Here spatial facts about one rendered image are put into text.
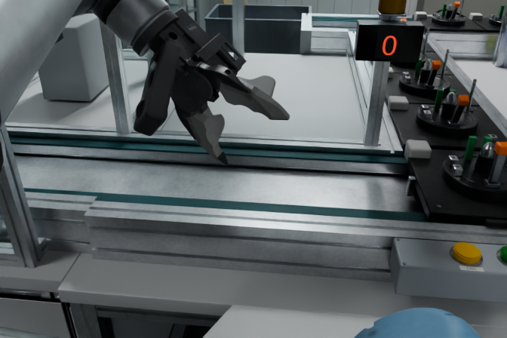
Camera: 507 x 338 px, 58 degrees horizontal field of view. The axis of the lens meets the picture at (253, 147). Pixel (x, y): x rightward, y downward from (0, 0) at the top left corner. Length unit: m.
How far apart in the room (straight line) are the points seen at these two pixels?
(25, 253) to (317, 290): 0.52
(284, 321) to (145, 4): 0.51
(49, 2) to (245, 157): 0.77
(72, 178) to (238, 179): 0.36
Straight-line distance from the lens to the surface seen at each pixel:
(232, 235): 0.81
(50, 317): 0.98
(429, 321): 0.43
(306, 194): 0.95
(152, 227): 0.83
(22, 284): 0.95
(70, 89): 1.60
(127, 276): 0.87
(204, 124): 0.62
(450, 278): 0.78
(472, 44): 2.15
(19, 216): 0.88
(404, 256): 0.76
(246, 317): 0.78
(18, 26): 0.28
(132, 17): 0.59
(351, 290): 0.84
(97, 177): 1.05
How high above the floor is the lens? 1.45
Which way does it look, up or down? 28 degrees down
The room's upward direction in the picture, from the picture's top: straight up
